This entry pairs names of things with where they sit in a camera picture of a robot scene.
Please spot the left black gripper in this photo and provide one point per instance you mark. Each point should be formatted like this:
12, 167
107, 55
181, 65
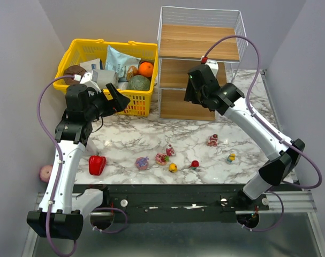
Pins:
112, 101

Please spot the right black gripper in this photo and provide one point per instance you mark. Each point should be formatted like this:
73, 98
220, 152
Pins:
192, 91

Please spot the purple bunny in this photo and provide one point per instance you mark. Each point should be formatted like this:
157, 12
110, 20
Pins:
142, 163

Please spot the red cherry toy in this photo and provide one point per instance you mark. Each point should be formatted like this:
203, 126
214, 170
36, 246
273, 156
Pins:
194, 165

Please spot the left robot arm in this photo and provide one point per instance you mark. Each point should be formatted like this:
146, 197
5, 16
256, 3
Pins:
56, 215

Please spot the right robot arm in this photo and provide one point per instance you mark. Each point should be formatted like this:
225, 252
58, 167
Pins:
282, 152

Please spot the white can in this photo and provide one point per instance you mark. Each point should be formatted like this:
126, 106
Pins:
122, 85

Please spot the white paper roll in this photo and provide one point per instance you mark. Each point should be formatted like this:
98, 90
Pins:
105, 77

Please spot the green melon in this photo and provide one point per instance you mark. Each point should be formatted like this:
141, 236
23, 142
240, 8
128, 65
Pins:
139, 83

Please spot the white plastic bottle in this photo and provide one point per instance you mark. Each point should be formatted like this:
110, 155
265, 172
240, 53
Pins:
91, 149

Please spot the white blue box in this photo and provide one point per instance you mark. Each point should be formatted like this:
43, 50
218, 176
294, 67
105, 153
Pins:
95, 64

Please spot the brown onion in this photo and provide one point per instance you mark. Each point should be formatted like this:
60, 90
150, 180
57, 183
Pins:
131, 72

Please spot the blue snack bag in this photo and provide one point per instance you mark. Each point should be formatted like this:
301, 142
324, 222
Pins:
120, 62

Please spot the brown chocolate donut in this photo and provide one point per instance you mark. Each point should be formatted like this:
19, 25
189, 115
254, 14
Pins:
73, 70

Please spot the red white figure toy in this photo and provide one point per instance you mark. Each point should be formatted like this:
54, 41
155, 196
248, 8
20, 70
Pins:
213, 140

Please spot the orange fruit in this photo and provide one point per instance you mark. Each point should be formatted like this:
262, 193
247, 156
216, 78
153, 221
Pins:
146, 69

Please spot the red bell pepper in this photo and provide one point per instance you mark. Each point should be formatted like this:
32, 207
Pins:
96, 164

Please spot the pink bear toy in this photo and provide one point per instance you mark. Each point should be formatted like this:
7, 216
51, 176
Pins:
170, 150

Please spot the yellow blue duck toy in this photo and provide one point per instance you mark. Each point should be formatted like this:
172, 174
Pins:
231, 158

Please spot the pink ball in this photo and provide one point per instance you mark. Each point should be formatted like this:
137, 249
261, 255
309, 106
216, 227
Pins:
45, 173

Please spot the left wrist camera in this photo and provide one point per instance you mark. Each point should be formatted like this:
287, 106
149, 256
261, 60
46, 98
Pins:
89, 79

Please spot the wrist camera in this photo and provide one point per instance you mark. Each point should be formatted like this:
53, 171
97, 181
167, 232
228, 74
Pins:
89, 79
211, 63

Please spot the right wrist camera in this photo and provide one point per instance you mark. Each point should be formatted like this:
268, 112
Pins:
211, 63

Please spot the white wire wooden shelf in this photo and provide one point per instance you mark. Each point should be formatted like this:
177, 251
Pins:
184, 36

